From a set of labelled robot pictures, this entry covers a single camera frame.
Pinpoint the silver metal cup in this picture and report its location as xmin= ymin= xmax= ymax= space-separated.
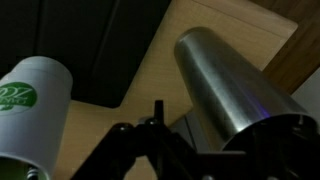
xmin=173 ymin=26 xmax=318 ymax=153

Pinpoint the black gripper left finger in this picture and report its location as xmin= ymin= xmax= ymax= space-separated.
xmin=70 ymin=99 xmax=214 ymax=180

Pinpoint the black folded mat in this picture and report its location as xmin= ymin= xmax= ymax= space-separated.
xmin=0 ymin=0 xmax=172 ymax=109

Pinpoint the white cup with green logo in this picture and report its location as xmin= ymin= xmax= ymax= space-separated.
xmin=0 ymin=55 xmax=74 ymax=180

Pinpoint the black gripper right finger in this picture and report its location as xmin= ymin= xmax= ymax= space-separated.
xmin=222 ymin=114 xmax=320 ymax=180

